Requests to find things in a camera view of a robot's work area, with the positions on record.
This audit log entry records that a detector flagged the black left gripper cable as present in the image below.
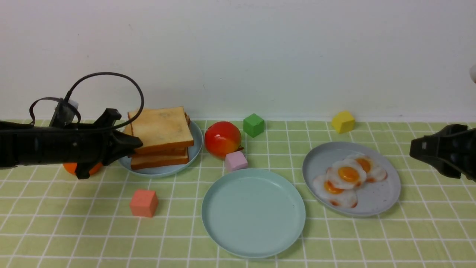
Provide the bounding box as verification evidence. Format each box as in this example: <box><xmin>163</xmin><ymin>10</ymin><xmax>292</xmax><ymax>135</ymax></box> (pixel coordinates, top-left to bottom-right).
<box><xmin>29</xmin><ymin>72</ymin><xmax>145</xmax><ymax>131</ymax></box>

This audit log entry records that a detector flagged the salmon cube block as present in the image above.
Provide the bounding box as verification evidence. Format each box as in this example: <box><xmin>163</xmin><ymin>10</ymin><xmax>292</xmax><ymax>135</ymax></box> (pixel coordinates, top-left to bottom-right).
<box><xmin>129</xmin><ymin>189</ymin><xmax>159</xmax><ymax>218</ymax></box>

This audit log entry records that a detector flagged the red apple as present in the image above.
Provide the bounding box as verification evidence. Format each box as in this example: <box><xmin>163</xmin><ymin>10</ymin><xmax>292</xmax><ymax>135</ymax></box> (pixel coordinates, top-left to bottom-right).
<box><xmin>204</xmin><ymin>121</ymin><xmax>244</xmax><ymax>159</ymax></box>

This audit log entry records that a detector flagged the orange mandarin fruit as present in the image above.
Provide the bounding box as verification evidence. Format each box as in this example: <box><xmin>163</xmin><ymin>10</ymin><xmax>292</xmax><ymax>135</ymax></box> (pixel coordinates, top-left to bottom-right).
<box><xmin>62</xmin><ymin>162</ymin><xmax>103</xmax><ymax>176</ymax></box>

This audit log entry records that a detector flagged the green cube block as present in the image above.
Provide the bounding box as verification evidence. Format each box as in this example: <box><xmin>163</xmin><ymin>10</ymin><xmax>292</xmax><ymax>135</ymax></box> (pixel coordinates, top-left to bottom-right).
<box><xmin>243</xmin><ymin>114</ymin><xmax>265</xmax><ymax>138</ymax></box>

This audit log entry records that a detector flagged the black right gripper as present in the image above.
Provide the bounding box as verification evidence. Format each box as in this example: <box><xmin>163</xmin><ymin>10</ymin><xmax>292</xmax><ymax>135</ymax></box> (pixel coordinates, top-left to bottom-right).
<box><xmin>409</xmin><ymin>124</ymin><xmax>476</xmax><ymax>181</ymax></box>

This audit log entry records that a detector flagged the light blue bread plate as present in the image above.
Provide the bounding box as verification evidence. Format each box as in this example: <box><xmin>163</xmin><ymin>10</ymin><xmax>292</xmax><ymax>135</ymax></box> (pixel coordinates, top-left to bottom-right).
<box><xmin>118</xmin><ymin>121</ymin><xmax>204</xmax><ymax>178</ymax></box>

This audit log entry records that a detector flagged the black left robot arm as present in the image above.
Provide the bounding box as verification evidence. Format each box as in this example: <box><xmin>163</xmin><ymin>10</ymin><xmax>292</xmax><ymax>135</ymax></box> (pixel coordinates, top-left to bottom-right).
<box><xmin>0</xmin><ymin>108</ymin><xmax>143</xmax><ymax>179</ymax></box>

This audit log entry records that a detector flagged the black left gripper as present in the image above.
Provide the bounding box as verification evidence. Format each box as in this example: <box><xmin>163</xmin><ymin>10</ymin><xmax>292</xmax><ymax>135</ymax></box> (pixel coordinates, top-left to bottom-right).
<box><xmin>22</xmin><ymin>108</ymin><xmax>143</xmax><ymax>179</ymax></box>

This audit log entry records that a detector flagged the fried egg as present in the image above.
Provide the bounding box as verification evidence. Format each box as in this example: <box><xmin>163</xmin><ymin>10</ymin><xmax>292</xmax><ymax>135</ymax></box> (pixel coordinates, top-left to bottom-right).
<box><xmin>312</xmin><ymin>175</ymin><xmax>358</xmax><ymax>208</ymax></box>
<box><xmin>346</xmin><ymin>154</ymin><xmax>388</xmax><ymax>183</ymax></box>
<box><xmin>326</xmin><ymin>159</ymin><xmax>367</xmax><ymax>190</ymax></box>

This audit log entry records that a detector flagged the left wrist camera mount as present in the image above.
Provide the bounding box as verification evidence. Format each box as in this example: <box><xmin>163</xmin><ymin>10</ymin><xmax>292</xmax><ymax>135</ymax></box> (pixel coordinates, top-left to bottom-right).
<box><xmin>49</xmin><ymin>97</ymin><xmax>81</xmax><ymax>128</ymax></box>

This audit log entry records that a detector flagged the teal empty plate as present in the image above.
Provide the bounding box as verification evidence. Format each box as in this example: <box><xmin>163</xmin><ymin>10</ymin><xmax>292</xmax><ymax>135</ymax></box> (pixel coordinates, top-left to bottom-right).
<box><xmin>201</xmin><ymin>168</ymin><xmax>306</xmax><ymax>258</ymax></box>

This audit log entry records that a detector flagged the grey-blue egg plate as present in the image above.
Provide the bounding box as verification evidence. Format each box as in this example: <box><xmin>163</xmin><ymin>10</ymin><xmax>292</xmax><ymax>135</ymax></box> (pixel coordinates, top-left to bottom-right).
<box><xmin>302</xmin><ymin>142</ymin><xmax>401</xmax><ymax>217</ymax></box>

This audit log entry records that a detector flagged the yellow cube block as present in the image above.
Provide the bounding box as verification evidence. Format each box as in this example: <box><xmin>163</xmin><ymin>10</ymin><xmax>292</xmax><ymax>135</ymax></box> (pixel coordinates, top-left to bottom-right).
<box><xmin>331</xmin><ymin>111</ymin><xmax>356</xmax><ymax>134</ymax></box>

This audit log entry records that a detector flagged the pink-lilac cube block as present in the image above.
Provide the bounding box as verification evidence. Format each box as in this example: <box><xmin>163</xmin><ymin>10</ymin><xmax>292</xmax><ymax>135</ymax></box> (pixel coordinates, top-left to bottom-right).
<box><xmin>225</xmin><ymin>151</ymin><xmax>248</xmax><ymax>172</ymax></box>

